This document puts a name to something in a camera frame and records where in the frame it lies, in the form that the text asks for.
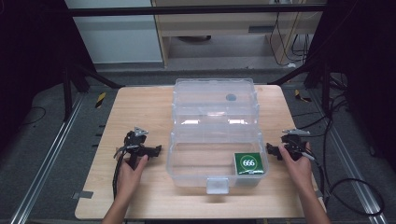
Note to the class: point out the aluminium floor rail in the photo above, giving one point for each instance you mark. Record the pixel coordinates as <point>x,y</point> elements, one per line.
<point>355,174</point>
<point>46,161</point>

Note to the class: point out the white cabinet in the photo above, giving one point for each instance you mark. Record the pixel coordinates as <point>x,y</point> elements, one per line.
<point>118,37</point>

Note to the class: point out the light wooden desk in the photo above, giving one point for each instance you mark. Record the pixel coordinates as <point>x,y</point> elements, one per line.
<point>218,28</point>

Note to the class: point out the grey tape piece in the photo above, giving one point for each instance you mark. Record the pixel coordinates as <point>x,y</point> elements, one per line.
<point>83,194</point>

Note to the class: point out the black metal stand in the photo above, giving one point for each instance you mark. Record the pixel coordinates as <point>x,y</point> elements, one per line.
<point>67,93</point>
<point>325,90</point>

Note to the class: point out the black horizontal bar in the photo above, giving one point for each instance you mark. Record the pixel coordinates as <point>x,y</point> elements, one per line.
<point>186,10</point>

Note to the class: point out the yellow black tape strip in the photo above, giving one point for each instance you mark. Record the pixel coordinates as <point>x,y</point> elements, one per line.
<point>100,100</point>
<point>301,97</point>

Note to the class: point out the black curtain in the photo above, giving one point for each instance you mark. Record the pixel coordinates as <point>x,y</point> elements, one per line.
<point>367,77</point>
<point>31,62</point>

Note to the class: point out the green small box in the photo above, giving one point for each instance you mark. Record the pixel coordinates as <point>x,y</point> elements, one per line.
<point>249,163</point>

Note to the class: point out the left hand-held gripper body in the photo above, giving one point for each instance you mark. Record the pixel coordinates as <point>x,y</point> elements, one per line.
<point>136,146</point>

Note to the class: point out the grey round disc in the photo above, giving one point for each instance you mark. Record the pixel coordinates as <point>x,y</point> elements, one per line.
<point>230,97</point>

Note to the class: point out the clear plastic storage box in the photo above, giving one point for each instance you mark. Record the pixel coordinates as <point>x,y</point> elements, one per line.
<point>214,124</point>

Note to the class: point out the person's left hand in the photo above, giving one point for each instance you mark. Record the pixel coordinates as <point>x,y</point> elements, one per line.
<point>130,179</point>

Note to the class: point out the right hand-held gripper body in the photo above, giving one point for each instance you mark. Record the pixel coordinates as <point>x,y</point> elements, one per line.
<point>294,143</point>

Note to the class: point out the person's right hand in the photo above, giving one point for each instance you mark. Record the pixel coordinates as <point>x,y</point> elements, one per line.
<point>297,171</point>

